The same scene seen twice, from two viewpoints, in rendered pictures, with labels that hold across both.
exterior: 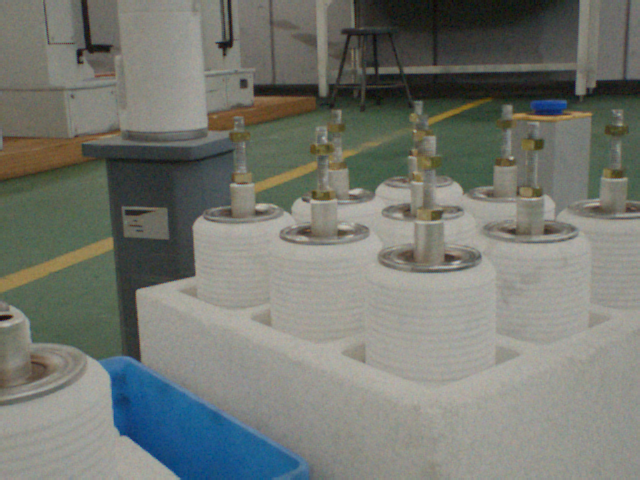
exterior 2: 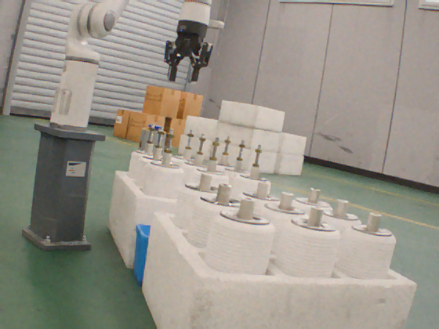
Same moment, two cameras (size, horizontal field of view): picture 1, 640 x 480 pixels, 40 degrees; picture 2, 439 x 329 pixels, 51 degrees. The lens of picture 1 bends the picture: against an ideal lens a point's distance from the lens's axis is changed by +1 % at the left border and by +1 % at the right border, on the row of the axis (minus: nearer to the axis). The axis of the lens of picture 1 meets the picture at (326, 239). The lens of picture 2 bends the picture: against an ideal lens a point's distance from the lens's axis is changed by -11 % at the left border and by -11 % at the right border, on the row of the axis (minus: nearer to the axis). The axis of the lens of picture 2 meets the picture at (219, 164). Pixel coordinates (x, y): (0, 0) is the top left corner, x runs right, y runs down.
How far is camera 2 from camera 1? 1.23 m
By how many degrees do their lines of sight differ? 70
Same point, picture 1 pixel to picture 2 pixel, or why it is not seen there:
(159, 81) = (88, 105)
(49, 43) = not seen: outside the picture
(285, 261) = (218, 180)
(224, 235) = (179, 172)
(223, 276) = (175, 188)
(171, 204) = (88, 160)
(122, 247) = (63, 180)
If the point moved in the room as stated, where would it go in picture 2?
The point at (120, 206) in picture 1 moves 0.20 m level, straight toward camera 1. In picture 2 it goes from (67, 160) to (143, 177)
